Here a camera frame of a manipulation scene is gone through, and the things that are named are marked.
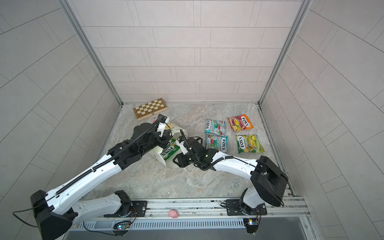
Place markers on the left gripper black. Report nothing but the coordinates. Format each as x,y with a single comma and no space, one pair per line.
164,139

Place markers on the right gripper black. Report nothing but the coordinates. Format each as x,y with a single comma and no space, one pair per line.
181,162

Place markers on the green mint packs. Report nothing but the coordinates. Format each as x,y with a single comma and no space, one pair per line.
170,150

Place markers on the teal pink candy bag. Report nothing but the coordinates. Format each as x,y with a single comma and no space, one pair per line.
215,127
217,142

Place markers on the green Fox's candy bag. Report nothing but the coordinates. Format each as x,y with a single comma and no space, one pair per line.
249,144

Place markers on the orange Fox's candy bag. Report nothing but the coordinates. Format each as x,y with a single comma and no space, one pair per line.
240,123

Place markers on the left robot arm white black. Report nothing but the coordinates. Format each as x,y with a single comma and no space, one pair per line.
57,210

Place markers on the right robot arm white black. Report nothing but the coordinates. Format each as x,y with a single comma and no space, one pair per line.
268,180

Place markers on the wooden chessboard box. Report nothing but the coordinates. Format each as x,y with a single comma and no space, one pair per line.
150,109

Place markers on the left green circuit board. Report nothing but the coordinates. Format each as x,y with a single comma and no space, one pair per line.
122,226

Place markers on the right circuit board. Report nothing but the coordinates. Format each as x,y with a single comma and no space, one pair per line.
251,225

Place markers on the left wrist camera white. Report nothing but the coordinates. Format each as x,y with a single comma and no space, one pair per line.
162,123

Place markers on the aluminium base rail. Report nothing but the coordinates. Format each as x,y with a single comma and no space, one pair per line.
196,213

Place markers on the pink toy on rail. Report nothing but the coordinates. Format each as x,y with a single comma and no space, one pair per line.
173,214

